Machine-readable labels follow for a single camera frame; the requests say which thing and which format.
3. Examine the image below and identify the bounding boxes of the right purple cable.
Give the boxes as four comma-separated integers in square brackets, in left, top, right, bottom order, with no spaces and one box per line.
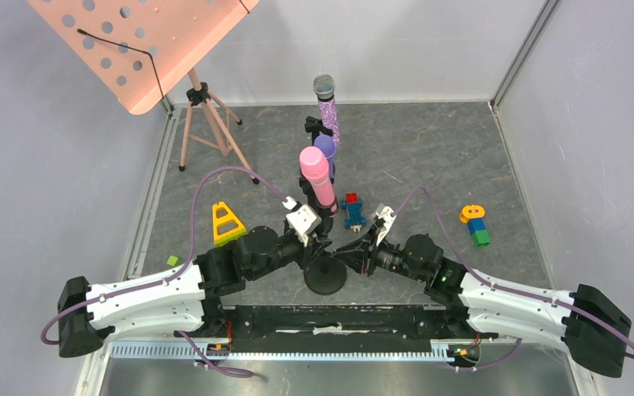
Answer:
[393,184,634,364]

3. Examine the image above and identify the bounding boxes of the red blue toy car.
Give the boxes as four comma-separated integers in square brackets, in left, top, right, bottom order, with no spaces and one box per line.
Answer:
[339,192,367,233]

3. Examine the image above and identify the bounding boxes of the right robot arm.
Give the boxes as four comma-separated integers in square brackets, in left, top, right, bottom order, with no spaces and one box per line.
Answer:
[331,233,632,378]

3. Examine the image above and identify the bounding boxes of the purple toy microphone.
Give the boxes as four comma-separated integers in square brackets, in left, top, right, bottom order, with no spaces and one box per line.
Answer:
[313,134,337,182]

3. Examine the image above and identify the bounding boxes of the black microphone stand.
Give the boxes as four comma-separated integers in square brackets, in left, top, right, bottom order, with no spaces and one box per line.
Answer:
[304,116,334,139]
[299,175,347,295]

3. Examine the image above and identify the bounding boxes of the stacked orange blue green blocks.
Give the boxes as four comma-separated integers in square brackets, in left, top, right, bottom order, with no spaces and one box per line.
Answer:
[459,205,491,247]

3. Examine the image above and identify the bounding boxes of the small green cube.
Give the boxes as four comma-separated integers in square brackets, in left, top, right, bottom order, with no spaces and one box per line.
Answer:
[167,256,181,267]

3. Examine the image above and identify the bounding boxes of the purple cable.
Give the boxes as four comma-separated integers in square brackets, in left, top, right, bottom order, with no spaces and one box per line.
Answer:
[40,166,291,347]
[393,184,634,364]

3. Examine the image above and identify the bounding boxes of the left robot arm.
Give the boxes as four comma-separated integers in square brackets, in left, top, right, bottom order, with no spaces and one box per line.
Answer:
[56,226,332,358]

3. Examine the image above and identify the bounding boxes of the yellow triangle toy block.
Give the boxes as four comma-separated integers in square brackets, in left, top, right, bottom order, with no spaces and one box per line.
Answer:
[211,201,248,248]

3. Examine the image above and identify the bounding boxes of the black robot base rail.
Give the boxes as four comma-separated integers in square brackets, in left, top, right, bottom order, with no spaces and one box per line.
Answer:
[188,305,480,354]

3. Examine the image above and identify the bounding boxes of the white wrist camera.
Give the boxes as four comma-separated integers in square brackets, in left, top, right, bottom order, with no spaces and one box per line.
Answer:
[374,204,396,247]
[282,196,321,248]

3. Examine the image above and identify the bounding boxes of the pink music stand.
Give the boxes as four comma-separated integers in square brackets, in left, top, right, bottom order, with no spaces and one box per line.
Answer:
[30,0,257,168]

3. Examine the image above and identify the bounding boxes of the glitter microphone silver head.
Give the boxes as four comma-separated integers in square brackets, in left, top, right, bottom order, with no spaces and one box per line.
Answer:
[313,73,340,147]

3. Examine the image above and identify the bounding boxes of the pink toy microphone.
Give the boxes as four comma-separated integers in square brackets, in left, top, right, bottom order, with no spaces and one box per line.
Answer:
[299,146,338,217]

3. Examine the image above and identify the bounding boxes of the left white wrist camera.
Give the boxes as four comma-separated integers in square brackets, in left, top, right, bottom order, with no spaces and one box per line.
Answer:
[282,196,321,248]

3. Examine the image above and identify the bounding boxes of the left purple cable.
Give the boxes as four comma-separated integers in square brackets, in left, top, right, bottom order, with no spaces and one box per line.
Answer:
[40,166,291,347]

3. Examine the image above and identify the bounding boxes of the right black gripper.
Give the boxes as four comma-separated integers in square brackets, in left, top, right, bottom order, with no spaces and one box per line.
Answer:
[333,224,426,283]

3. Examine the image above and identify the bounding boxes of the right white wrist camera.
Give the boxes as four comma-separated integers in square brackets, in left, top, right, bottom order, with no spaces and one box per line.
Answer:
[374,204,396,247]

